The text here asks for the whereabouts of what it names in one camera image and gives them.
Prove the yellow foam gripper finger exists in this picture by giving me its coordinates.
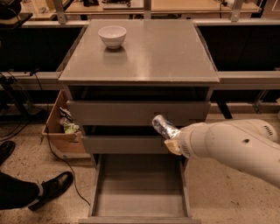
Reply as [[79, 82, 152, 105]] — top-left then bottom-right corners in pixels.
[[164, 139, 182, 156]]

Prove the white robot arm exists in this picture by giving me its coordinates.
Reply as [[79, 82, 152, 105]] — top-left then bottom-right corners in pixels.
[[164, 119, 280, 187]]

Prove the grey open bottom drawer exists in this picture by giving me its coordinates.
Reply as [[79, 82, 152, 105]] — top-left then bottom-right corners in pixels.
[[78, 154, 201, 224]]

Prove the grey middle drawer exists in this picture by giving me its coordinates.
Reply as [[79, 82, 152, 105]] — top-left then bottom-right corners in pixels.
[[82, 136, 169, 154]]

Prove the grey drawer cabinet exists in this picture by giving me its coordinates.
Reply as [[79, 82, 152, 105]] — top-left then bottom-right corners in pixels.
[[58, 18, 221, 224]]

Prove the grey top drawer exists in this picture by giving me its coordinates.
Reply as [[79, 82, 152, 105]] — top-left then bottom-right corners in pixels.
[[67, 101, 210, 126]]

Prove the cardboard box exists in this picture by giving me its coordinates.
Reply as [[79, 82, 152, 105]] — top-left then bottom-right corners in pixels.
[[42, 90, 89, 159]]

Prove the crumpled trash in box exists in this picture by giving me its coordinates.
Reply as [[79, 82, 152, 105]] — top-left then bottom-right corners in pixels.
[[59, 107, 80, 134]]

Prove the white ceramic bowl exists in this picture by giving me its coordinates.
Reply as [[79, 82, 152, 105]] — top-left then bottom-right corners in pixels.
[[98, 25, 127, 49]]

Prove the black leather shoe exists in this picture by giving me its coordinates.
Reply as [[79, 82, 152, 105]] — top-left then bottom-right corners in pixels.
[[28, 171, 74, 211]]

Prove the wooden background table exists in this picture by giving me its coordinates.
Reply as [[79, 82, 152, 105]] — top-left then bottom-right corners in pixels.
[[20, 0, 261, 21]]

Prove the dark trouser leg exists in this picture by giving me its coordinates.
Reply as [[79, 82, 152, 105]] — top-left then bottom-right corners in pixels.
[[0, 172, 44, 210]]

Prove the black stand at left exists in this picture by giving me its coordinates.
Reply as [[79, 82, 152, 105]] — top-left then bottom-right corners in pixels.
[[0, 72, 47, 121]]

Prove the black floor cable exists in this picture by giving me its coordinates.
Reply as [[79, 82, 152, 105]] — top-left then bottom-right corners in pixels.
[[31, 71, 91, 207]]

